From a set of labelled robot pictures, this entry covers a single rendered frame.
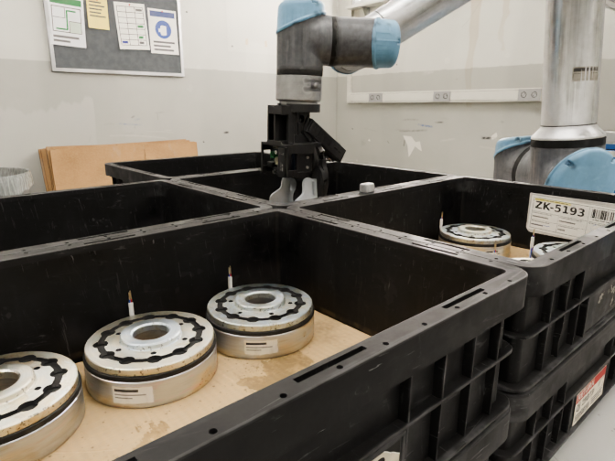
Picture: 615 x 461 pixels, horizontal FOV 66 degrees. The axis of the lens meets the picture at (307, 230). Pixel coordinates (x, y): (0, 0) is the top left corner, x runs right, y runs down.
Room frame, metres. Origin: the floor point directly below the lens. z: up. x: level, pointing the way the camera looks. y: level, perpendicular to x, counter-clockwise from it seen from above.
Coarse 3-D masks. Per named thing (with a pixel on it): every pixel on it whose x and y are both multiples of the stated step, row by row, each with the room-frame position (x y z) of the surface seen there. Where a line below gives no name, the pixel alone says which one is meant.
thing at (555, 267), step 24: (384, 192) 0.65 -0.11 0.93; (576, 192) 0.66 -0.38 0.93; (600, 192) 0.64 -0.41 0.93; (432, 240) 0.40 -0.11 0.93; (576, 240) 0.40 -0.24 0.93; (600, 240) 0.41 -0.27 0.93; (528, 264) 0.34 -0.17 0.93; (552, 264) 0.34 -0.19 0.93; (576, 264) 0.37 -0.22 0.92; (528, 288) 0.33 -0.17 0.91; (552, 288) 0.34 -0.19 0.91
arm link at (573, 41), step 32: (576, 0) 0.80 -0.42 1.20; (576, 32) 0.80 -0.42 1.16; (544, 64) 0.85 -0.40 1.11; (576, 64) 0.80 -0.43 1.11; (544, 96) 0.84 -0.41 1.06; (576, 96) 0.80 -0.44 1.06; (544, 128) 0.83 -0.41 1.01; (576, 128) 0.79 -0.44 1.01; (544, 160) 0.81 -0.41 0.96; (576, 160) 0.76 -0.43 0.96; (608, 160) 0.77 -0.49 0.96
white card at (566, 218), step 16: (528, 208) 0.71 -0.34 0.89; (544, 208) 0.69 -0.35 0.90; (560, 208) 0.67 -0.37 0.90; (576, 208) 0.66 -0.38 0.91; (592, 208) 0.64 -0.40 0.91; (608, 208) 0.63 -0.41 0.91; (528, 224) 0.70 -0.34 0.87; (544, 224) 0.69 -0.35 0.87; (560, 224) 0.67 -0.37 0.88; (576, 224) 0.65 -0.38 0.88; (592, 224) 0.64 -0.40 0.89
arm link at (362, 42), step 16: (336, 16) 0.79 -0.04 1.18; (336, 32) 0.77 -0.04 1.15; (352, 32) 0.77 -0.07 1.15; (368, 32) 0.77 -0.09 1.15; (384, 32) 0.78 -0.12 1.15; (400, 32) 0.79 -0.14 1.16; (336, 48) 0.77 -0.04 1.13; (352, 48) 0.77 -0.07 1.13; (368, 48) 0.77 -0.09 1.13; (384, 48) 0.78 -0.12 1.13; (336, 64) 0.79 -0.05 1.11; (352, 64) 0.79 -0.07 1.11; (368, 64) 0.79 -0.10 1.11; (384, 64) 0.80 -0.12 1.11
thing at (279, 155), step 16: (272, 112) 0.77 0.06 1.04; (288, 112) 0.76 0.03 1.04; (304, 112) 0.77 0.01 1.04; (272, 128) 0.78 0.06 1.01; (288, 128) 0.77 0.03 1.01; (304, 128) 0.79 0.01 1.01; (272, 144) 0.77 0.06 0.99; (288, 144) 0.76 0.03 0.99; (304, 144) 0.77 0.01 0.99; (320, 144) 0.80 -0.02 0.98; (272, 160) 0.81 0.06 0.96; (288, 160) 0.74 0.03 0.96; (304, 160) 0.77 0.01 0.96; (288, 176) 0.75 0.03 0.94; (304, 176) 0.77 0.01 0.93
